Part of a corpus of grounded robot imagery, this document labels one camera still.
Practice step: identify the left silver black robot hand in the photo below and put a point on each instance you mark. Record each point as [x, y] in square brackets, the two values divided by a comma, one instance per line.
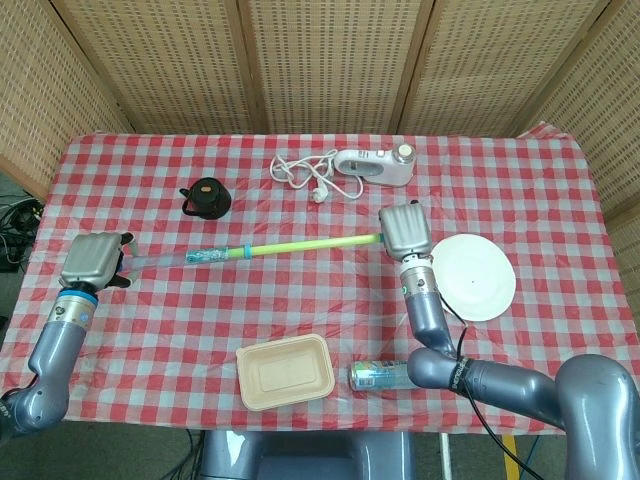
[92, 260]

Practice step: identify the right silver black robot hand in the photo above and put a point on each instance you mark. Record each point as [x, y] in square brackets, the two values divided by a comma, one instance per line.
[405, 230]

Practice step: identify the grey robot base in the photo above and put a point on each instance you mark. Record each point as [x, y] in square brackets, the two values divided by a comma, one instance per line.
[305, 457]

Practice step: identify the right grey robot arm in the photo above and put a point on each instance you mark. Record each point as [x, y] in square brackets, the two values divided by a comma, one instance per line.
[427, 315]

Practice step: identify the white hand mixer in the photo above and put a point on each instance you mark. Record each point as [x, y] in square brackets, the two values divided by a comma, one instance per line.
[375, 167]

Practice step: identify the white round plate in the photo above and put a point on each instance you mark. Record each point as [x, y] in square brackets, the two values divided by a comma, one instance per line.
[480, 280]

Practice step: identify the red white checkered tablecloth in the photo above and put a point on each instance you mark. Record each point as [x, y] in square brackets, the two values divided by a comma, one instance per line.
[175, 310]

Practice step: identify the black lidded cup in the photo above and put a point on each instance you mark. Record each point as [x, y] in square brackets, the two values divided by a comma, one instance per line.
[205, 199]

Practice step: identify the light blue drink can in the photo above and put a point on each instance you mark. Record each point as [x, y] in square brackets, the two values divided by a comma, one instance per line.
[377, 377]

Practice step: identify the woven bamboo screen panel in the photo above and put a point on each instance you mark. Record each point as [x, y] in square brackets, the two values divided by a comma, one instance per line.
[615, 125]
[165, 65]
[490, 65]
[40, 100]
[335, 65]

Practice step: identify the beige rectangular food container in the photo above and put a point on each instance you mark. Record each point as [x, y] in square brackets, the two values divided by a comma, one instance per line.
[285, 372]

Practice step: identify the white table leg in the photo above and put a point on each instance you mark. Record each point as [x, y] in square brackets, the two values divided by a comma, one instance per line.
[444, 457]

